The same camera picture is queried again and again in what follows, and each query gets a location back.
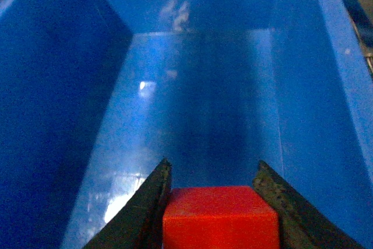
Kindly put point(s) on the red magnetic block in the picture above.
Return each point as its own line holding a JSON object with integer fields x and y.
{"x": 219, "y": 217}

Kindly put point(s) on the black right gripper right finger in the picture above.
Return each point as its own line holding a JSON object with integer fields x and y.
{"x": 301, "y": 224}

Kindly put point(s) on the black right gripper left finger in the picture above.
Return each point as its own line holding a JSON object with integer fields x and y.
{"x": 139, "y": 224}

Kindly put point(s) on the blue bin on upper shelf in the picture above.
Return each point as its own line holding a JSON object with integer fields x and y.
{"x": 94, "y": 93}

